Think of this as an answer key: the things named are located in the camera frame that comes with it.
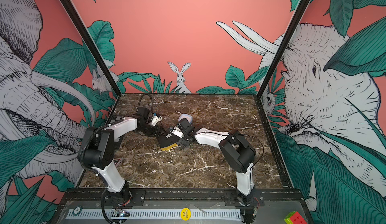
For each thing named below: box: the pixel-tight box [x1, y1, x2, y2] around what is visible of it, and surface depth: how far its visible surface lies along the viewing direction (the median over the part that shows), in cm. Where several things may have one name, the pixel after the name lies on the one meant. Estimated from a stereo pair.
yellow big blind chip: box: [180, 207, 191, 221], surface depth 71 cm
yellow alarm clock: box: [156, 132, 180, 151], surface depth 92 cm
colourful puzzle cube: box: [283, 210, 308, 224], surface depth 67 cm
